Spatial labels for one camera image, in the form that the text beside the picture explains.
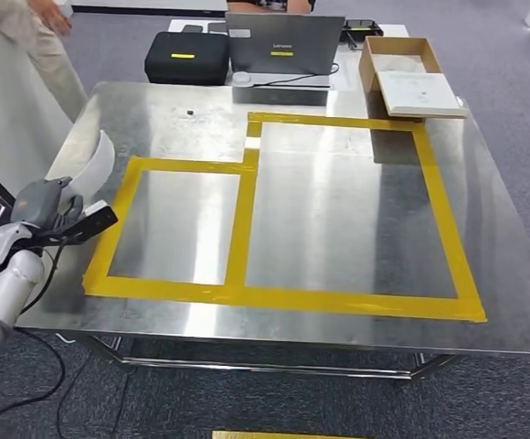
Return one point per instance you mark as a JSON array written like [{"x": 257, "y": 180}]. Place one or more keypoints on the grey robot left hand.
[{"x": 41, "y": 203}]

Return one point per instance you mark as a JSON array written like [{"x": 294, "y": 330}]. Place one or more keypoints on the white curved plastic part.
[{"x": 98, "y": 160}]

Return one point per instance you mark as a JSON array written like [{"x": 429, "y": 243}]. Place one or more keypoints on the stainless steel workbench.
[{"x": 338, "y": 212}]

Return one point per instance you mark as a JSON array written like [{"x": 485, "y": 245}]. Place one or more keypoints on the white cabinet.
[{"x": 9, "y": 133}]

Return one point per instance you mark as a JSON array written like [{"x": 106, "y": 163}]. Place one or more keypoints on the person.
[{"x": 50, "y": 54}]

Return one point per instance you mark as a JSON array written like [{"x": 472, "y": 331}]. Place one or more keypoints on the black carrying case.
[{"x": 187, "y": 60}]

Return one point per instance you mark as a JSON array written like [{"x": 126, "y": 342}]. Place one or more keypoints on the grey docking box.
[{"x": 283, "y": 96}]

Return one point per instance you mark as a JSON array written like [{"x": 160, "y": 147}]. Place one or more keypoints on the grey laptop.
[{"x": 283, "y": 42}]

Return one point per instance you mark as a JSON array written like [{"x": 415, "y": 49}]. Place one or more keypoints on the straight yellow floor tape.
[{"x": 288, "y": 435}]

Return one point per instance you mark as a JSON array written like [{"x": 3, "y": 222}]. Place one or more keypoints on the cardboard box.
[{"x": 367, "y": 66}]

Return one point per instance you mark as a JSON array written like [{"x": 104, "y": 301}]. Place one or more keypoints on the black tray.
[{"x": 361, "y": 30}]

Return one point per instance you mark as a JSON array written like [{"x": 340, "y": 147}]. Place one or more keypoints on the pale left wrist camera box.
[{"x": 94, "y": 221}]

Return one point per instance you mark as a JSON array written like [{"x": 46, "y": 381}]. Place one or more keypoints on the yellow tape frame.
[{"x": 247, "y": 297}]

